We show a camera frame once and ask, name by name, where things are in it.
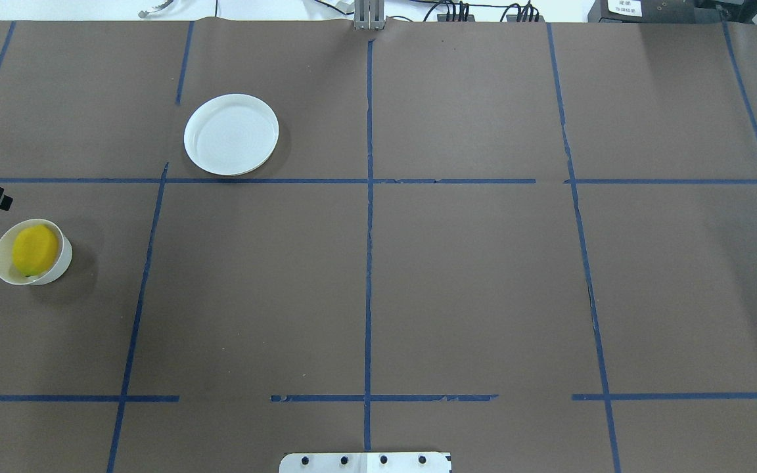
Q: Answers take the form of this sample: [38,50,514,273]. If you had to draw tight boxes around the yellow lemon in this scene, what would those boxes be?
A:
[11,224,60,277]

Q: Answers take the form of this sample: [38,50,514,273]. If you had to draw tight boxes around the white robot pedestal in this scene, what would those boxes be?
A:
[279,451,453,472]

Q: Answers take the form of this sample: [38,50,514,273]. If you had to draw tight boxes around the aluminium frame post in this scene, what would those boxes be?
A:
[352,0,386,30]

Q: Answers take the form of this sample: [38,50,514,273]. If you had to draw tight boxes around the white bowl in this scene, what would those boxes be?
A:
[0,218,73,286]

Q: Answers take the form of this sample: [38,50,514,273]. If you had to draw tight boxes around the white plate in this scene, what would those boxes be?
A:
[183,93,280,176]

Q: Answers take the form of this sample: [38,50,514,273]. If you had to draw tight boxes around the black computer box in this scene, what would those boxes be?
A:
[587,1,723,24]

